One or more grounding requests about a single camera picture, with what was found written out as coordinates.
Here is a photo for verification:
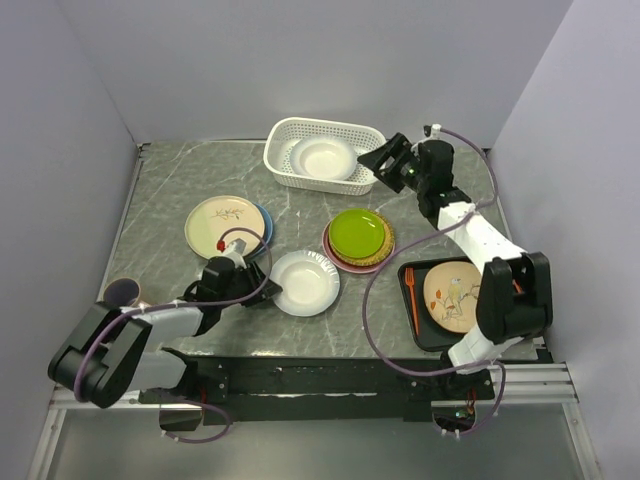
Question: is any pink plate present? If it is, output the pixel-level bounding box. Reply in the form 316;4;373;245
322;225;396;275

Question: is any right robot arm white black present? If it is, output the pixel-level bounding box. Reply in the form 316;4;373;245
358;126;553;398

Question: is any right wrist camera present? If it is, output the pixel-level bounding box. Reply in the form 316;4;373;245
423;123;442;141

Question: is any blue plate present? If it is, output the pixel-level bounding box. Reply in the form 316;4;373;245
249;203;274;259

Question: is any black plastic tray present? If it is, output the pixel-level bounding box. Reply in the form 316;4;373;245
397;256;546;353

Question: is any cream plate with branch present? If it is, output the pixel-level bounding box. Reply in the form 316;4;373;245
184;195;266;259

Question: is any white perforated plastic basket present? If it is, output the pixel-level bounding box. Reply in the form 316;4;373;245
263;117;386;196

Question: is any white scalloped deep plate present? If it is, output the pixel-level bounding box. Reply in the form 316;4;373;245
289;136;357;181

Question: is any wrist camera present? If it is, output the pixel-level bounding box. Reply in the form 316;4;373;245
216;238;246;258
423;123;442;141

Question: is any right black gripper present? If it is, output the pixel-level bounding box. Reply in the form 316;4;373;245
357;133;429;194

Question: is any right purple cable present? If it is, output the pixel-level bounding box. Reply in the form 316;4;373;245
360;127;507;436

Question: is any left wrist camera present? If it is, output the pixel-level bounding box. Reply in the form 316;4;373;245
216;238;246;258

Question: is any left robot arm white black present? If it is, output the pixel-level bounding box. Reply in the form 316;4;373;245
47;256;282;408

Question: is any black base frame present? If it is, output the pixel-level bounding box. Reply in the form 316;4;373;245
137;349;496;424

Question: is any yellow woven plate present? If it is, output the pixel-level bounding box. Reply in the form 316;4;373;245
332;210;395;266

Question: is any peach plate with bird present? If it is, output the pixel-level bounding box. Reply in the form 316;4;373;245
423;261;481;334

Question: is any green plastic plate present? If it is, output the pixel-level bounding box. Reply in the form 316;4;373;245
328;208;386;259

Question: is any orange plastic fork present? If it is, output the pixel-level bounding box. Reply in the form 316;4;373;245
404;267;420;336

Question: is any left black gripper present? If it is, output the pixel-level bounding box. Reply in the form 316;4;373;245
218;259;282;307

